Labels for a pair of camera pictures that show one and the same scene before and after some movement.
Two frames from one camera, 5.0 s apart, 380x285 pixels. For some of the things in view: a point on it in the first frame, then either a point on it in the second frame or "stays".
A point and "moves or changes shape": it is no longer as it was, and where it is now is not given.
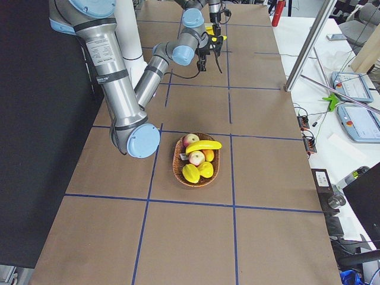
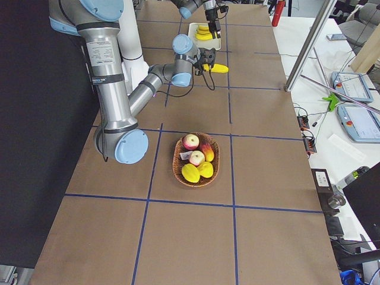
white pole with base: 127,28 stays
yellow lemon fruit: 205,169 stays
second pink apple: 196,158 stays
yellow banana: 203,145 to 217,67
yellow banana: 215,38 moves or changes shape
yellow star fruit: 191,173 stays
